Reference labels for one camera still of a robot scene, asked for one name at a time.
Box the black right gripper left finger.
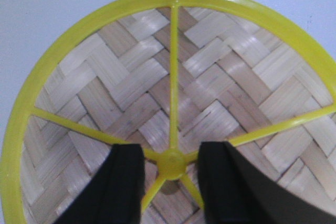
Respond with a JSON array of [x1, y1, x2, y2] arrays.
[[56, 144, 145, 223]]

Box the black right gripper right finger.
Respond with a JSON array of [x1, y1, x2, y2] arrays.
[[197, 142, 335, 223]]

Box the woven bamboo steamer lid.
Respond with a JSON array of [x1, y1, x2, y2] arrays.
[[1, 0, 335, 223]]

